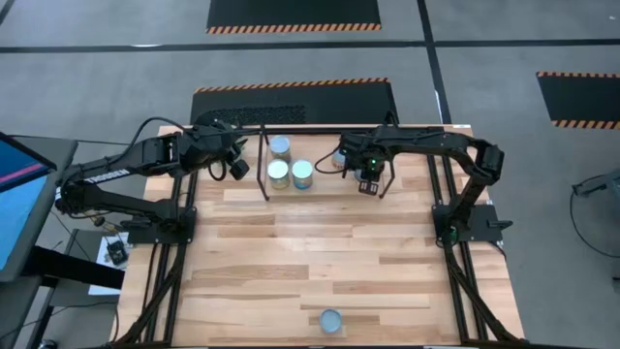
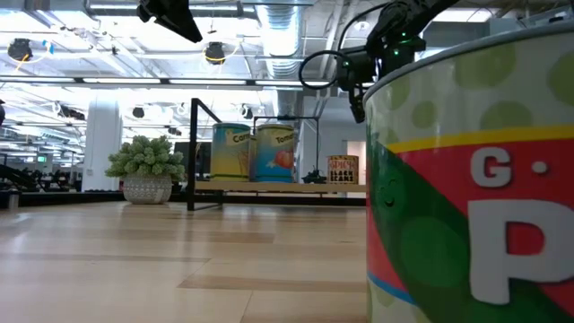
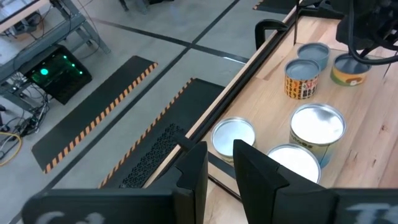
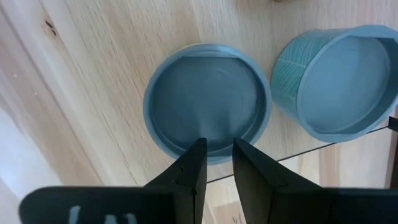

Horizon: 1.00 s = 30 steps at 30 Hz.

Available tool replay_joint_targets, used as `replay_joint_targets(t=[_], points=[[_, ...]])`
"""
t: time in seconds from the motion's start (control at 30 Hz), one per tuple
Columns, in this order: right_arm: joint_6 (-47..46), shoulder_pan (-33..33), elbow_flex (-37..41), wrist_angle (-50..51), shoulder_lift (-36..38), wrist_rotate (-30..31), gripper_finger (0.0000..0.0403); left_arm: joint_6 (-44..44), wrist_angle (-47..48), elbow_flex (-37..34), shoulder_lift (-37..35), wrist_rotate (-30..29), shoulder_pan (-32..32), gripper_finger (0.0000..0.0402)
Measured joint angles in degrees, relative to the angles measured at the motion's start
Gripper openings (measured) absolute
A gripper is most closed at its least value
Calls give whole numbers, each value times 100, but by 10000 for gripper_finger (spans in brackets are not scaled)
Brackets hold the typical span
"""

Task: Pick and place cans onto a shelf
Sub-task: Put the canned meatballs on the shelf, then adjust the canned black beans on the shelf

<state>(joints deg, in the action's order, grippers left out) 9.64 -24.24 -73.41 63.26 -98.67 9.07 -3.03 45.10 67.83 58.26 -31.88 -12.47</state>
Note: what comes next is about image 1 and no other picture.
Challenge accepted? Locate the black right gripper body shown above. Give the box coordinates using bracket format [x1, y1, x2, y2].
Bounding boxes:
[338, 128, 394, 181]

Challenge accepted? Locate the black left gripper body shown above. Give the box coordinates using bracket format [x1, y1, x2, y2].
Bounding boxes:
[201, 120, 246, 169]

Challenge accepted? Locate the plain grey can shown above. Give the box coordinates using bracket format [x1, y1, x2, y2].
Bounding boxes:
[268, 135, 293, 164]

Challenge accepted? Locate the blue tomato can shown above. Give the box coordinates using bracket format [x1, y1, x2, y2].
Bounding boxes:
[291, 158, 315, 191]

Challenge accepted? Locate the yellow blue carrots can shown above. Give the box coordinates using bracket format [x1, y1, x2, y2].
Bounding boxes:
[266, 158, 291, 191]

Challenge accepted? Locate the green peas can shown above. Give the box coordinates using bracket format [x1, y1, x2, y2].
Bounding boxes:
[319, 308, 343, 334]

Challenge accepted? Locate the black mat with hazard stripe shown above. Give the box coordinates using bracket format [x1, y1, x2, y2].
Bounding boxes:
[189, 77, 400, 127]
[535, 71, 620, 132]
[205, 0, 383, 36]

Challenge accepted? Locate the small black device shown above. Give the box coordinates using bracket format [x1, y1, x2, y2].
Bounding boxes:
[106, 240, 130, 267]

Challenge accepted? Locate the white paper sheet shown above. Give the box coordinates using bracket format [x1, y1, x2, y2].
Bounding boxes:
[88, 231, 133, 297]

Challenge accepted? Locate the black monitor stand bar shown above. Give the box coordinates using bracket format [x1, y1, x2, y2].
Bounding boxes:
[21, 244, 126, 291]

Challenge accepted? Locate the blue screen monitor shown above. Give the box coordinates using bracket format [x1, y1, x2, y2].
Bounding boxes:
[0, 131, 58, 284]

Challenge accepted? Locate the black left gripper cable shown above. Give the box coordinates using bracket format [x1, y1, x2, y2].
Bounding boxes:
[207, 158, 230, 183]

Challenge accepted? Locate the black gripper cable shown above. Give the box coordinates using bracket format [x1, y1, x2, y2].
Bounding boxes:
[207, 158, 230, 183]
[313, 148, 343, 175]

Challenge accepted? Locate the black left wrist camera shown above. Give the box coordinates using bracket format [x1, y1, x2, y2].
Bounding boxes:
[229, 158, 251, 182]

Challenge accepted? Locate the black frame wooden shelf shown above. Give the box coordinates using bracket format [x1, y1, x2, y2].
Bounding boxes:
[257, 123, 397, 203]

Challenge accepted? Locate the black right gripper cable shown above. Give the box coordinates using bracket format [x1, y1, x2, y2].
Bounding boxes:
[313, 148, 343, 175]

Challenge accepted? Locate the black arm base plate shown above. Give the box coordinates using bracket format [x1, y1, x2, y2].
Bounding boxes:
[431, 203, 513, 243]
[126, 206, 198, 245]

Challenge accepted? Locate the black aluminium table frame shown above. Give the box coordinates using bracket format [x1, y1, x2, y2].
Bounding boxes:
[108, 123, 529, 349]

